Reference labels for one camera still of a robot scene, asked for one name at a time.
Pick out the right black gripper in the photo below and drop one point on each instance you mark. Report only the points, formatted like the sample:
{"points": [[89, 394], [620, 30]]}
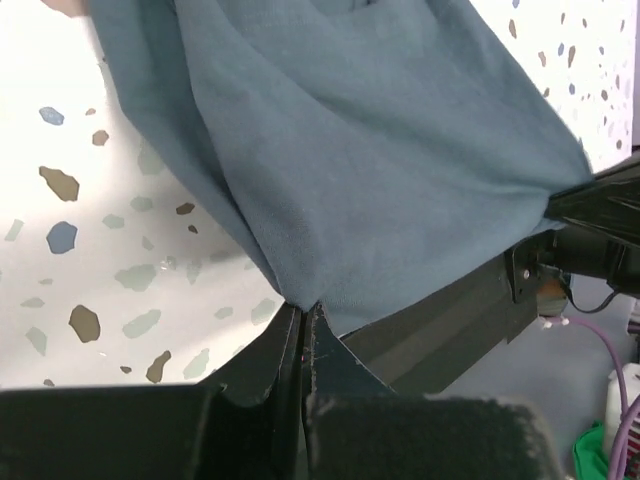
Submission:
{"points": [[608, 204]]}

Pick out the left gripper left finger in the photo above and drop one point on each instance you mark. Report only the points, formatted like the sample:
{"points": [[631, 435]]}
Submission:
{"points": [[241, 422]]}

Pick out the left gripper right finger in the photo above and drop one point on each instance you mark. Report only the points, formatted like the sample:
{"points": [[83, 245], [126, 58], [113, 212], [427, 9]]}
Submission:
{"points": [[356, 427]]}

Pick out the slate blue t shirt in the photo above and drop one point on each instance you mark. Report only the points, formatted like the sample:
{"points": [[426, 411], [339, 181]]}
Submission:
{"points": [[365, 154]]}

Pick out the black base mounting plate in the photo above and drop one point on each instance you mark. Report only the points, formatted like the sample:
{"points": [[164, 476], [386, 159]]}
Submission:
{"points": [[427, 346]]}

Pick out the white bottle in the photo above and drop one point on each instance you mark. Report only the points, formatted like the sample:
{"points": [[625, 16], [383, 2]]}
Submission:
{"points": [[613, 411]]}

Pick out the green cloth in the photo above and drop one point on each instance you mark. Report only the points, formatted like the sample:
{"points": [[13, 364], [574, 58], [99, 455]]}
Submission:
{"points": [[590, 462]]}

